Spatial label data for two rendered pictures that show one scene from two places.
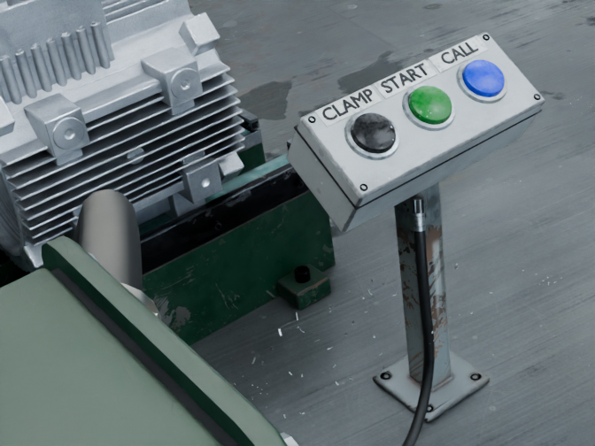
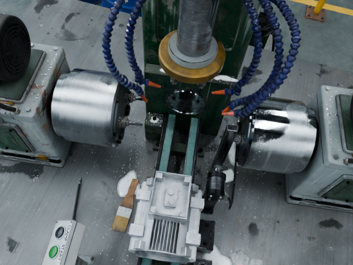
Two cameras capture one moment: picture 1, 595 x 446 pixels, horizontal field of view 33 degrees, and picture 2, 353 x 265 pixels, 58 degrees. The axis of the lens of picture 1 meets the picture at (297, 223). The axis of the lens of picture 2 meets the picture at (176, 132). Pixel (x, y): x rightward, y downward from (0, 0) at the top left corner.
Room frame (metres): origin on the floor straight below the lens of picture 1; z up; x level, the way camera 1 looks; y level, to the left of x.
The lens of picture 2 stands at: (0.91, -0.03, 1.96)
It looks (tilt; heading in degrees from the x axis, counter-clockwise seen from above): 60 degrees down; 124
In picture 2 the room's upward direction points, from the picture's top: 6 degrees clockwise
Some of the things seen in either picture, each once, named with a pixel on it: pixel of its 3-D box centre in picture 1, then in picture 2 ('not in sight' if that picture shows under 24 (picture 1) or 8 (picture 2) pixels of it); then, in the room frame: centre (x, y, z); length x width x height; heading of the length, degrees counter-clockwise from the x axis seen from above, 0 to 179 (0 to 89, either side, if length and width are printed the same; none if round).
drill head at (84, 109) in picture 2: not in sight; (80, 105); (0.30, 0.27, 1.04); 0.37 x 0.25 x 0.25; 31
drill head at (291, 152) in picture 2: not in sight; (279, 135); (0.88, 0.62, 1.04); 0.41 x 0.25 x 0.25; 31
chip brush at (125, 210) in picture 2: not in sight; (126, 204); (0.59, 0.16, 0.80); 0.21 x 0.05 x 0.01; 115
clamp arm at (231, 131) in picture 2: not in sight; (224, 149); (0.78, 0.41, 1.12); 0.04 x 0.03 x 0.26; 121
